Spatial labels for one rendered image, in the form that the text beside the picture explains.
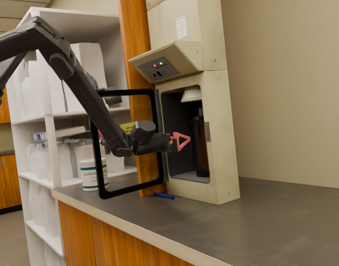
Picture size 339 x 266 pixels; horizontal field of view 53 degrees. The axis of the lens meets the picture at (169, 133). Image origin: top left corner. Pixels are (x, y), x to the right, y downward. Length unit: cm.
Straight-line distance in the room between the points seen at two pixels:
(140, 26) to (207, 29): 39
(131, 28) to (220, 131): 60
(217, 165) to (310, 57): 56
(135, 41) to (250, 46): 52
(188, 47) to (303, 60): 50
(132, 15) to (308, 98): 79
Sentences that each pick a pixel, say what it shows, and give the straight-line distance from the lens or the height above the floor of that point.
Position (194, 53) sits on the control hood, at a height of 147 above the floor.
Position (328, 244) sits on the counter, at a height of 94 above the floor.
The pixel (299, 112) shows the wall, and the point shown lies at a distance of 146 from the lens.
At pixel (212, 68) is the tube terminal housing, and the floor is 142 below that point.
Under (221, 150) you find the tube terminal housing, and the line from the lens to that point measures 121.
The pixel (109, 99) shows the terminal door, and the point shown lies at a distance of 129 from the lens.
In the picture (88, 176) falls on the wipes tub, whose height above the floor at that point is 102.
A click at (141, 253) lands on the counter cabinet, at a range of 119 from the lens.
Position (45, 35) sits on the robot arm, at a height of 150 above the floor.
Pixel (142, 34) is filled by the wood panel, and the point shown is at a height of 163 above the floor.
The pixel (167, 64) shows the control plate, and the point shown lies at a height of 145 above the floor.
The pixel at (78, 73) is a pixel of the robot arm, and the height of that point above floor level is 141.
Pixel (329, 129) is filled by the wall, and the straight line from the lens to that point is 140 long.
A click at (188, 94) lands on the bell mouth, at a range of 129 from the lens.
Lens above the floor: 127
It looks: 3 degrees down
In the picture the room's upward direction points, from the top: 6 degrees counter-clockwise
